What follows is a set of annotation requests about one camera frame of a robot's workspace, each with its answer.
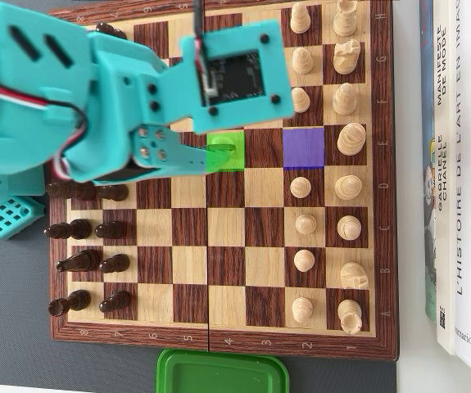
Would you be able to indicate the dark brown wooden pawn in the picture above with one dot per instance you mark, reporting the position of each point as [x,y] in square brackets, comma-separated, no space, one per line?
[115,264]
[114,32]
[115,301]
[110,230]
[114,192]

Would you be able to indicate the white Gabrielle Chanel book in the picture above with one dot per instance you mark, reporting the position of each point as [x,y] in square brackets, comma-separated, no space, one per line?
[444,245]

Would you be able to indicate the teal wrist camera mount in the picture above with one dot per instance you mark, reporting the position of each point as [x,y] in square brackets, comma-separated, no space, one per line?
[276,61]

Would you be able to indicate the green plastic container lid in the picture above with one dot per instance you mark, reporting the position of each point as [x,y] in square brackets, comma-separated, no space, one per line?
[218,372]

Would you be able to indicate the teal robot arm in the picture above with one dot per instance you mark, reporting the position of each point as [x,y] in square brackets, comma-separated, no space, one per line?
[14,61]

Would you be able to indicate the wooden folding chess board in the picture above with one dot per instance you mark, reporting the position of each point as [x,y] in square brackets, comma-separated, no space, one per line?
[227,245]

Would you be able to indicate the white wooden king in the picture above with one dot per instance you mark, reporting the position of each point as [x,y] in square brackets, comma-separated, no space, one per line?
[351,139]

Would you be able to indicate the white wooden knight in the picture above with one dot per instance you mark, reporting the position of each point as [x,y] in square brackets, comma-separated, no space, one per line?
[345,57]
[354,275]

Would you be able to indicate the dark brown wooden queen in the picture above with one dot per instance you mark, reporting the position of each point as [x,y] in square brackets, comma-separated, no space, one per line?
[75,191]

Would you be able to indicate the dark brown wooden knight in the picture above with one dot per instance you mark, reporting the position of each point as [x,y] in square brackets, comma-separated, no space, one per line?
[81,260]

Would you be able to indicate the dark brown wooden bishop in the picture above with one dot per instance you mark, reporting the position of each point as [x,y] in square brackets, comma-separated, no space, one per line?
[75,229]

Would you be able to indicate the white wooden pawn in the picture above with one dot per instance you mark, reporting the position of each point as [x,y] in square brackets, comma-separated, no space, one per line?
[305,224]
[302,61]
[300,187]
[302,102]
[304,260]
[220,147]
[300,19]
[302,309]

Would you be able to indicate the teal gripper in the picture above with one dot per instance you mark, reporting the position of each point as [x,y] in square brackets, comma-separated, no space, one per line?
[151,144]

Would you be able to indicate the white wooden bishop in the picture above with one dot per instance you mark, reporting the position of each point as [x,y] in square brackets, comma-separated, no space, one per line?
[343,100]
[349,227]

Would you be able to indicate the white wooden rook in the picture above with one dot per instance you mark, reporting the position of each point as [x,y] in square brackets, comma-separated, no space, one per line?
[345,20]
[349,314]

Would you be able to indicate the dark brown wooden rook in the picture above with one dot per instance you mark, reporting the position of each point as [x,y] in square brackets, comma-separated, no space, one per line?
[71,303]

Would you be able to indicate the white wooden queen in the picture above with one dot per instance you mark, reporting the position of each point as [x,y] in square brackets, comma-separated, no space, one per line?
[347,187]

